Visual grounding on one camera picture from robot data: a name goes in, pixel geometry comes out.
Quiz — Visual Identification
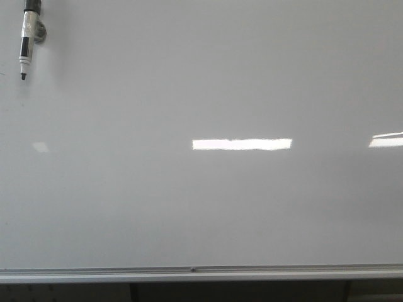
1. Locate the black and white whiteboard marker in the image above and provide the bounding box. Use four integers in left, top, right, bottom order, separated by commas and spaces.
19, 0, 42, 81

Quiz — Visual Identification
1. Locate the white whiteboard with aluminium frame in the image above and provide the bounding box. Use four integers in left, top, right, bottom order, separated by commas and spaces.
1, 1, 402, 284

